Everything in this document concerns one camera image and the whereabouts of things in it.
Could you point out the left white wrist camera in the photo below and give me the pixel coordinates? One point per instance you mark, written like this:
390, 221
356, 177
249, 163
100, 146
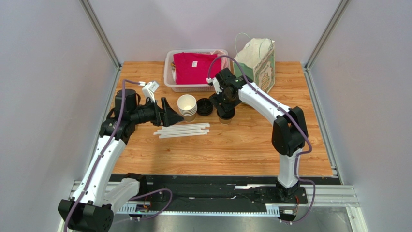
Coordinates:
149, 90

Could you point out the green paper gift bag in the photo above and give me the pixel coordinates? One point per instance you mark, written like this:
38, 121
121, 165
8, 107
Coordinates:
257, 60

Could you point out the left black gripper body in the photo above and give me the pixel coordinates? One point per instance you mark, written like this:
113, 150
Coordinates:
154, 116

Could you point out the white plastic basket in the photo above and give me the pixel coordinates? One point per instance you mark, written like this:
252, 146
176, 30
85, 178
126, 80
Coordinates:
170, 75

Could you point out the red folded shirt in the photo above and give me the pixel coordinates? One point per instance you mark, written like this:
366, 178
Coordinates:
192, 68

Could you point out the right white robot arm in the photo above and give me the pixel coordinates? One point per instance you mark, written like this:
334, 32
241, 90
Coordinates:
289, 130

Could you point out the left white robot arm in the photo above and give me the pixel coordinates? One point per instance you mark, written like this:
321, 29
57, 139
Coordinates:
91, 208

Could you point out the stack of paper cups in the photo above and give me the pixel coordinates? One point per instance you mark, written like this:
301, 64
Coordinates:
187, 105

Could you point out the aluminium frame rail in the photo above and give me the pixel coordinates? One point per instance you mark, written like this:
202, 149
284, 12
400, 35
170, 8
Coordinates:
331, 193

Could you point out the single black lid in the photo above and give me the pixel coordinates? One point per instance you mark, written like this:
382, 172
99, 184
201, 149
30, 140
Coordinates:
227, 115

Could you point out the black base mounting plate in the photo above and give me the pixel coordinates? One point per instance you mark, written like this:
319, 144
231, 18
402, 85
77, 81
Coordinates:
222, 194

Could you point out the stack of black lids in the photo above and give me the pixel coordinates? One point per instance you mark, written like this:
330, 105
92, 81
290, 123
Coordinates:
204, 107

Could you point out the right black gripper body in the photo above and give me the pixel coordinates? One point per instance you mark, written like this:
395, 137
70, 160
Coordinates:
222, 101

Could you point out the single paper cup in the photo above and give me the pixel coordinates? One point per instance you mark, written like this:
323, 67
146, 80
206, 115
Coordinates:
225, 120

